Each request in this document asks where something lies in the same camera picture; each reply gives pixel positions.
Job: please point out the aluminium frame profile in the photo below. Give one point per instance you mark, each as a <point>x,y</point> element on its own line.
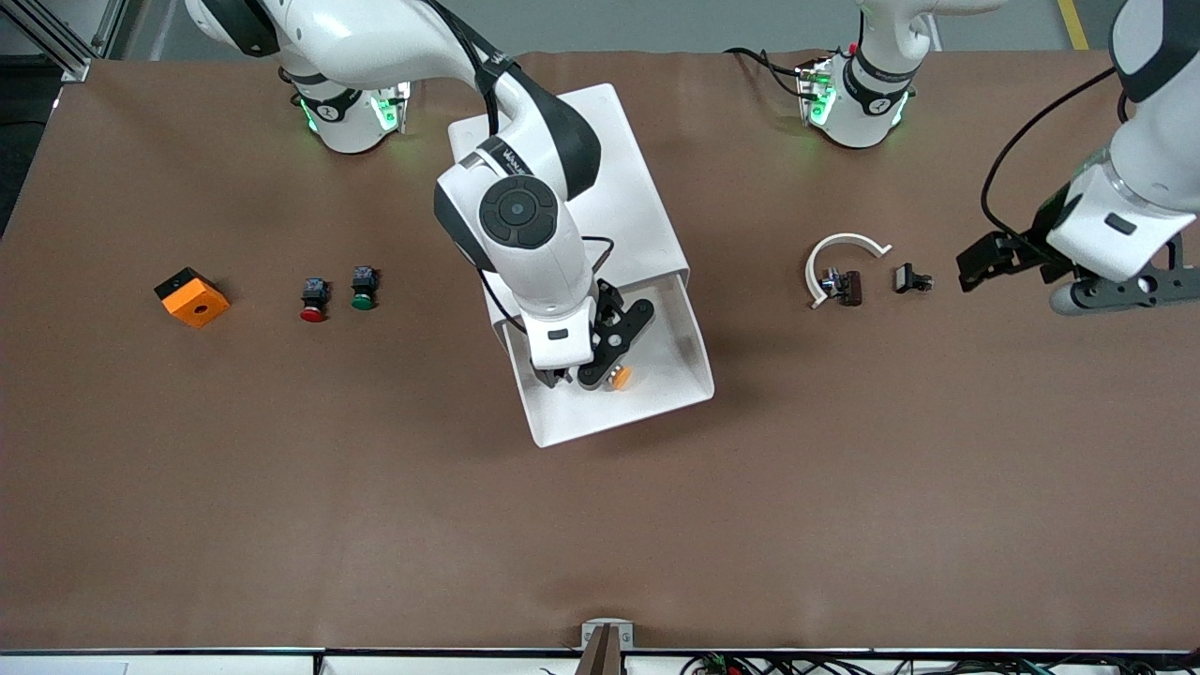
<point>75,66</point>

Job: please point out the orange box with hole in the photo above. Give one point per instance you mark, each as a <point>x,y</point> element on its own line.
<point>192,300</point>

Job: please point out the brown wedge post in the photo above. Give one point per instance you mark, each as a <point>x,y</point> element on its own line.
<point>602,656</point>

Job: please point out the grey metal bracket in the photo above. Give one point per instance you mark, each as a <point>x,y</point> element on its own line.
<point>591,633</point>

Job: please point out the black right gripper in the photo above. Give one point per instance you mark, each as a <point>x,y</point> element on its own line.
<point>555,378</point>

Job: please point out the red push button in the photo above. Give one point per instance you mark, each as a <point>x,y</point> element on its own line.
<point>314,307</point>

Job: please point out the dark brown block with clip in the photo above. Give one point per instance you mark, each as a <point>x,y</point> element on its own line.
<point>848,288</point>

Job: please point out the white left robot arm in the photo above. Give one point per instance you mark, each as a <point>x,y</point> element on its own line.
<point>862,112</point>

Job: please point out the green push button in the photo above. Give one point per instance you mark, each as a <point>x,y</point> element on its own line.
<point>363,292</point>

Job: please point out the yellow push button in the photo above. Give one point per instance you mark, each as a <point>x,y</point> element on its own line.
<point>620,378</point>

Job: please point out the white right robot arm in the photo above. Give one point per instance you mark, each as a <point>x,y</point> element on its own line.
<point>530,272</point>

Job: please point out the brown table mat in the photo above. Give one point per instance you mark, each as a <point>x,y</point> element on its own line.
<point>281,516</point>

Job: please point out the white drawer cabinet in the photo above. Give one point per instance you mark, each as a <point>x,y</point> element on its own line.
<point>637,187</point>

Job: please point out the white plastic drawer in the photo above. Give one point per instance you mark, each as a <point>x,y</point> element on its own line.
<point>656,403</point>

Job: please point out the small black clip part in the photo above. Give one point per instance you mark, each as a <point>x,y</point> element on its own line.
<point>907,278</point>

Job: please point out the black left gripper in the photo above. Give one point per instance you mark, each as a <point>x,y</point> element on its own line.
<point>1043,234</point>

